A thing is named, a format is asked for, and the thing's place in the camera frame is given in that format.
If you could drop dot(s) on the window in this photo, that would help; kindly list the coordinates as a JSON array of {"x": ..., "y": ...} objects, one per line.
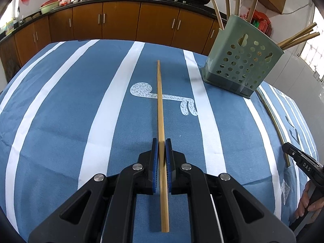
[{"x": 313, "y": 53}]

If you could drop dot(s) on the green basin with red lid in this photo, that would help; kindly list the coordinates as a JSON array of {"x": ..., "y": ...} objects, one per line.
[{"x": 49, "y": 7}]

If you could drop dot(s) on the pile of red packages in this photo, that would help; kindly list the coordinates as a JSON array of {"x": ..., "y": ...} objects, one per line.
[{"x": 260, "y": 21}]

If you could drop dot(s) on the green perforated utensil holder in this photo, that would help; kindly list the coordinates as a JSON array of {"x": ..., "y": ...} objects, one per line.
[{"x": 227, "y": 82}]

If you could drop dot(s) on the person's right hand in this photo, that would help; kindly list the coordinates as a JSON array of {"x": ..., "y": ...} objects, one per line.
[{"x": 303, "y": 207}]

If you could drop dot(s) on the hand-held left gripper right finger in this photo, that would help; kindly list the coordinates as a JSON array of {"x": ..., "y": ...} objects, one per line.
[{"x": 169, "y": 164}]

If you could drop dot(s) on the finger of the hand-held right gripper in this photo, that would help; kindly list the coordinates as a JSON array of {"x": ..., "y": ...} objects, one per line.
[{"x": 291, "y": 152}]

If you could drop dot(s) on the blue white striped tablecloth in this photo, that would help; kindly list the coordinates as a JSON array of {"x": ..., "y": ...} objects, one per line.
[{"x": 76, "y": 106}]

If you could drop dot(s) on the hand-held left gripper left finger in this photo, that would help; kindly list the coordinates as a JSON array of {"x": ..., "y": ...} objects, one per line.
[{"x": 154, "y": 164}]

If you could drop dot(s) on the brown lower kitchen cabinets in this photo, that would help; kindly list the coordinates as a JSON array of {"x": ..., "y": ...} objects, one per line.
[{"x": 121, "y": 20}]

